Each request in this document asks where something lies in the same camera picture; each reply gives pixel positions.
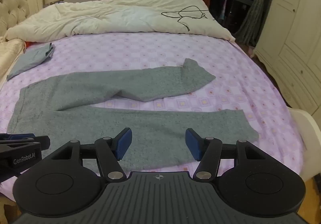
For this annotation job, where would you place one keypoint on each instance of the grey-green curtain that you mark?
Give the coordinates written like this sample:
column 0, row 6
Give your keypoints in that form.
column 258, row 5

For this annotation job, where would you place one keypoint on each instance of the grey pants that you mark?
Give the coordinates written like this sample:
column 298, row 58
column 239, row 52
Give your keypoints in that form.
column 107, row 86

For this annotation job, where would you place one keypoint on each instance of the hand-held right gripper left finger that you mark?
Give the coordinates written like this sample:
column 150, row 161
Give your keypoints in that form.
column 124, row 144

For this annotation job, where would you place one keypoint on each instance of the cream tufted headboard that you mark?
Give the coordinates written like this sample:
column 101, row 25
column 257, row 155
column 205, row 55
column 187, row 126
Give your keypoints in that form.
column 15, row 0

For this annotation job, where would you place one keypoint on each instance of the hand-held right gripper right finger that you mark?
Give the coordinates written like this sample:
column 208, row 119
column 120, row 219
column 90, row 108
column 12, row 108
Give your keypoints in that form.
column 193, row 142

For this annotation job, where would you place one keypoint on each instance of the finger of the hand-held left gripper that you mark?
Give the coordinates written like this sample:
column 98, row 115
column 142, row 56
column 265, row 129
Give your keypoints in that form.
column 37, row 141

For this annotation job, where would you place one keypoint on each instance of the purple checked bedsheet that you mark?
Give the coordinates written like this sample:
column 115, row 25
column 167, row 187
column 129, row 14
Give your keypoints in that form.
column 140, row 48

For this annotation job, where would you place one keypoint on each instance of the folded blue-grey cloth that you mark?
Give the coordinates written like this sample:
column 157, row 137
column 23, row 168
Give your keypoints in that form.
column 30, row 59

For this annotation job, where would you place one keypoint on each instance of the white bed footboard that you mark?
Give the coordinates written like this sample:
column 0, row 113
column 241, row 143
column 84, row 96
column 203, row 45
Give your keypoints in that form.
column 304, row 128

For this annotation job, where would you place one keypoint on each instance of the red cloth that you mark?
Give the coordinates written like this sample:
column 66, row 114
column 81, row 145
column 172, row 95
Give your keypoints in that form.
column 29, row 43

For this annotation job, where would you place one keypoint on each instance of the white duvet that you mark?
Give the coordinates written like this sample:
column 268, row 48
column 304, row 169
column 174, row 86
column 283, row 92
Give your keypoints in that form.
column 112, row 13

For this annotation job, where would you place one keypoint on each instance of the cream wardrobe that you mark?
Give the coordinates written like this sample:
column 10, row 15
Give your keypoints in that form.
column 296, row 38

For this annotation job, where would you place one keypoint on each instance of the beige satin pillow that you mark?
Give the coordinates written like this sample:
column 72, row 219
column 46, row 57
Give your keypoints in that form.
column 11, row 56

